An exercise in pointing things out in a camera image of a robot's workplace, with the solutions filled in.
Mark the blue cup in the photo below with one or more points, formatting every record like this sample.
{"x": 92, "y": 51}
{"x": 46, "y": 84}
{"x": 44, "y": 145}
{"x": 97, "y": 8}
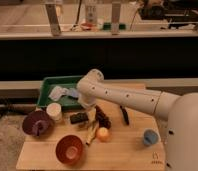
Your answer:
{"x": 150, "y": 137}

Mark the dark grape bunch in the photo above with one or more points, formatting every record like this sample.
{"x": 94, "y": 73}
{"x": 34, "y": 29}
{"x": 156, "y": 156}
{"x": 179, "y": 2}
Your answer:
{"x": 102, "y": 118}

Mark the metal post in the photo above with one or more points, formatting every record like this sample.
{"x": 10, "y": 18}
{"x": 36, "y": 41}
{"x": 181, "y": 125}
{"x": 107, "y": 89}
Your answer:
{"x": 115, "y": 17}
{"x": 52, "y": 17}

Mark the wooden board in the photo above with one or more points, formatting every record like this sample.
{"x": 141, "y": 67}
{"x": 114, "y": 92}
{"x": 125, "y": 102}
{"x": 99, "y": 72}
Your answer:
{"x": 124, "y": 151}

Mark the right metal post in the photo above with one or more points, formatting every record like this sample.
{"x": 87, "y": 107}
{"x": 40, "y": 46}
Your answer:
{"x": 115, "y": 17}

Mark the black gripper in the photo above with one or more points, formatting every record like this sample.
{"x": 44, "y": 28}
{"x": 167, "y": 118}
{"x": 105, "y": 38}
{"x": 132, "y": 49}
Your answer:
{"x": 78, "y": 118}

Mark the clear bottle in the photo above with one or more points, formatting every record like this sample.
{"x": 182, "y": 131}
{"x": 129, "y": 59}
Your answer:
{"x": 91, "y": 11}

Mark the green plastic tray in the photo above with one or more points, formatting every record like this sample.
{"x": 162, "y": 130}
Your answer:
{"x": 68, "y": 103}

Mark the yellow banana toy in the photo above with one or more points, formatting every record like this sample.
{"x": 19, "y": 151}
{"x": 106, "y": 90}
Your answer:
{"x": 91, "y": 133}

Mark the white cup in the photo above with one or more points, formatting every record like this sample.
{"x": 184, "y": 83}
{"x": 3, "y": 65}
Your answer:
{"x": 54, "y": 111}

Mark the left metal post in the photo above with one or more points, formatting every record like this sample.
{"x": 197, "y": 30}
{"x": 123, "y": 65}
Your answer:
{"x": 52, "y": 17}

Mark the purple bowl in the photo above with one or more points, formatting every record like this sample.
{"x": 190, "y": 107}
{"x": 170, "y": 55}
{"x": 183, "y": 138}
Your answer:
{"x": 36, "y": 123}

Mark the orange fruit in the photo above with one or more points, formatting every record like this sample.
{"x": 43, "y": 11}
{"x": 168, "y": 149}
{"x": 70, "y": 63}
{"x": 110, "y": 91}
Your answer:
{"x": 103, "y": 134}

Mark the blue grey cloth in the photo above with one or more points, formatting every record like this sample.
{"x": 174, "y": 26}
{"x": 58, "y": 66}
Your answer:
{"x": 57, "y": 92}

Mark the red bowl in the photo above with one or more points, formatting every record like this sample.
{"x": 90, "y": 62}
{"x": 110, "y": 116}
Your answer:
{"x": 69, "y": 149}

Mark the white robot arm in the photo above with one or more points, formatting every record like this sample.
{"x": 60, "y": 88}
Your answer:
{"x": 180, "y": 111}

